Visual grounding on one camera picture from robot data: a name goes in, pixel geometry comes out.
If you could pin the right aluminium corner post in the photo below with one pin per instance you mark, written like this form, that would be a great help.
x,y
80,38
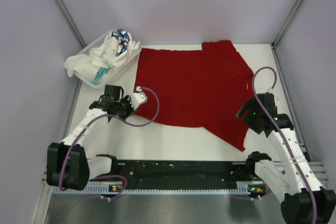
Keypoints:
x,y
287,23

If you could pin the aluminium frame rail front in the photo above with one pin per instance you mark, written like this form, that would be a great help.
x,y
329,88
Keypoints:
x,y
316,167

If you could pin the grey slotted cable duct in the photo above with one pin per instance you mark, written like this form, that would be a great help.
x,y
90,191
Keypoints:
x,y
106,189

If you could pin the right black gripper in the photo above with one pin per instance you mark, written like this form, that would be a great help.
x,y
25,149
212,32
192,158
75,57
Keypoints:
x,y
250,105

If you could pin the left aluminium corner post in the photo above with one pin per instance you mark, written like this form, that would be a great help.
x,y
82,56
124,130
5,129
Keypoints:
x,y
70,22

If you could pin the white t shirt pile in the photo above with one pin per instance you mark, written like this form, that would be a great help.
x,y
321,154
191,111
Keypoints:
x,y
90,69

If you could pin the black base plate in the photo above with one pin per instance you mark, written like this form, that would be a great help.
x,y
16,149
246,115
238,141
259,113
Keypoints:
x,y
144,174

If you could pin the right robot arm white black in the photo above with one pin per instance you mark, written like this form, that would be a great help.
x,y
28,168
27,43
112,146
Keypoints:
x,y
302,197

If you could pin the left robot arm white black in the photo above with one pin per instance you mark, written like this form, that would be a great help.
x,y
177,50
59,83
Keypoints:
x,y
68,166

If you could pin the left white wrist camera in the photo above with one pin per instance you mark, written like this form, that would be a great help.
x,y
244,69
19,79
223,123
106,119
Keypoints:
x,y
138,98

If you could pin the white printed t shirt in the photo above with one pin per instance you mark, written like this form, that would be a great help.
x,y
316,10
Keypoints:
x,y
119,48

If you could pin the aluminium corner post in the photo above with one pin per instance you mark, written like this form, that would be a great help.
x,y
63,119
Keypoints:
x,y
287,23
70,22

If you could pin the red t shirt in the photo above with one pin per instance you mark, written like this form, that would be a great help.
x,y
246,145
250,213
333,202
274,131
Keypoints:
x,y
197,88

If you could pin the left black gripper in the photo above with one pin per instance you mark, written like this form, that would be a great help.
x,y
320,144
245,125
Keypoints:
x,y
127,99

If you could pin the white plastic basket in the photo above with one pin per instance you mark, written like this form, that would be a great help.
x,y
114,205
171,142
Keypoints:
x,y
95,49

